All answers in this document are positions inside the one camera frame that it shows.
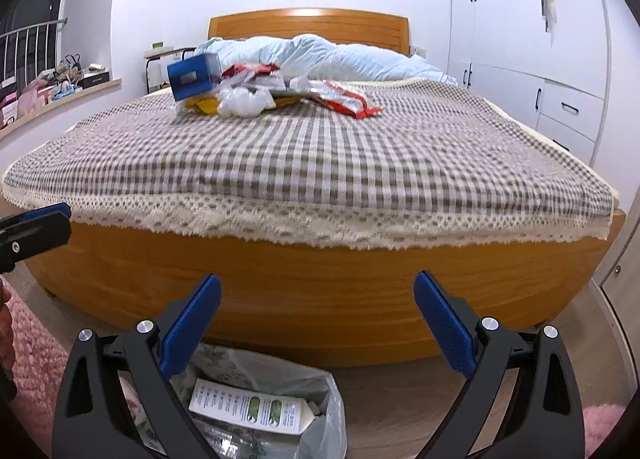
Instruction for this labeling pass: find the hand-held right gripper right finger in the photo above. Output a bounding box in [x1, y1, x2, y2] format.
[413, 270, 586, 459]

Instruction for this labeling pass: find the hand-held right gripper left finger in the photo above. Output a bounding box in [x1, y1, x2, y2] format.
[51, 273, 223, 459]

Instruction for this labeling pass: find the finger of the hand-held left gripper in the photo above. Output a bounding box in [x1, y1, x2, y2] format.
[0, 203, 71, 230]
[0, 212, 72, 274]

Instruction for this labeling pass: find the white milk carton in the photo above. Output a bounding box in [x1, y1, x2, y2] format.
[188, 378, 313, 436]

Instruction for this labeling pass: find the printed white trash bag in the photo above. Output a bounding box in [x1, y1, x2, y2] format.
[117, 343, 348, 459]

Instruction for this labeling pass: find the clear plastic box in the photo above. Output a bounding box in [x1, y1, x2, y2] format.
[190, 419, 281, 459]

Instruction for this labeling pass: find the blue cardboard box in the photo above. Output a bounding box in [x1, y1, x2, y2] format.
[166, 53, 221, 101]

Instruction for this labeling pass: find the red white snack packet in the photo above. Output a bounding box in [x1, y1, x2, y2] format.
[320, 80, 383, 120]

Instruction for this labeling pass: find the red snack wrapper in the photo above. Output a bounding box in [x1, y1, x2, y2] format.
[222, 63, 281, 81]

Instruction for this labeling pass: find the wooden windowsill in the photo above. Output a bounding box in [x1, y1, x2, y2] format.
[0, 78, 122, 140]

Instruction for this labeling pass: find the wooden bed with checkered cover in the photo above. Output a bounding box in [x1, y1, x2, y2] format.
[25, 8, 628, 370]

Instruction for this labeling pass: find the pink shaggy rug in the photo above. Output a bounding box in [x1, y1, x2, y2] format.
[0, 279, 626, 455]

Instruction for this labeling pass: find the pile of small bags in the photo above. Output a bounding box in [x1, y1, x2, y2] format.
[0, 54, 83, 127]

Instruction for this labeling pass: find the white window railing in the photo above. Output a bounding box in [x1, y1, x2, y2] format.
[0, 16, 68, 85]

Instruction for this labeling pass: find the light wood door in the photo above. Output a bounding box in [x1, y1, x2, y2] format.
[590, 179, 640, 420]

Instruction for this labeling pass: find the black bedside rack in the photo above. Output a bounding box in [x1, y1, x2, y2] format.
[144, 46, 198, 94]

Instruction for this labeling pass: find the yellow snack packet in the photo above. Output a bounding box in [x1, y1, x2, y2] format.
[182, 95, 221, 116]

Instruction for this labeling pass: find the clear disposable glove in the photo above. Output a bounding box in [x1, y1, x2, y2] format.
[216, 86, 277, 118]

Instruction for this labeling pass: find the light blue duvet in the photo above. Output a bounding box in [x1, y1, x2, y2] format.
[195, 33, 458, 86]

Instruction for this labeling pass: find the white wardrobe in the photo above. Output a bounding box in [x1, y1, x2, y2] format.
[446, 0, 613, 167]

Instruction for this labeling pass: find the hanging white cloth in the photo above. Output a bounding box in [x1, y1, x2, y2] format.
[536, 0, 558, 47]

